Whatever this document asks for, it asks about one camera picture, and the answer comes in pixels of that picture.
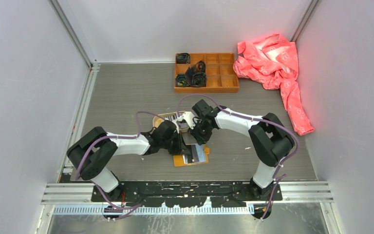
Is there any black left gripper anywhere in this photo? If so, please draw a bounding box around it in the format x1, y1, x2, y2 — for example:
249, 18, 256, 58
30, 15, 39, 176
161, 131, 190, 156

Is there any beige oval card tray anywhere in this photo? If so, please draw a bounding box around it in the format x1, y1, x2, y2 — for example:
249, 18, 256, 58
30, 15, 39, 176
152, 112, 189, 133

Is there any dark credit card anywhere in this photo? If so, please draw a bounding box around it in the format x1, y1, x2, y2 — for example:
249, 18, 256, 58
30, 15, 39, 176
184, 144, 206, 164

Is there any orange leather card holder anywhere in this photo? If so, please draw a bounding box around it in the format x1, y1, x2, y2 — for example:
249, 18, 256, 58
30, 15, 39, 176
173, 143, 210, 167

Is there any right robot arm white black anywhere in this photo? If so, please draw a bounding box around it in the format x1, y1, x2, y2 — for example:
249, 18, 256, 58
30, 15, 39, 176
189, 99, 299, 200

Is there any dark rolled fabric bottom centre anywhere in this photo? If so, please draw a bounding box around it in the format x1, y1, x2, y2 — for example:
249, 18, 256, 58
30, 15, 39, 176
190, 72, 207, 87

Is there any dark rolled fabric bottom left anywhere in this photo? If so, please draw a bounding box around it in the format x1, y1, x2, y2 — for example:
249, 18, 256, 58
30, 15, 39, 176
175, 73, 190, 87

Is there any orange wooden compartment tray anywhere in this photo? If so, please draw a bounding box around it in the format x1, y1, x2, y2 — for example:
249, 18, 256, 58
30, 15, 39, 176
174, 53, 240, 94

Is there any dark rolled fabric top left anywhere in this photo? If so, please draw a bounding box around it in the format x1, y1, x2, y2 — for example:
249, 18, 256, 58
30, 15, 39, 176
175, 53, 191, 64

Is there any pink crumpled cloth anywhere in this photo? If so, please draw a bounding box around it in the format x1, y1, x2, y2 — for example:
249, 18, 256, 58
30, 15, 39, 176
233, 34, 315, 136

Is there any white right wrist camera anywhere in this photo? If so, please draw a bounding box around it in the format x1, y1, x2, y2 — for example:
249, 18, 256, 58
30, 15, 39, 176
178, 112, 196, 129

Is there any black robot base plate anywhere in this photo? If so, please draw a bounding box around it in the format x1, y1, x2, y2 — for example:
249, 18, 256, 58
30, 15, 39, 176
92, 180, 283, 209

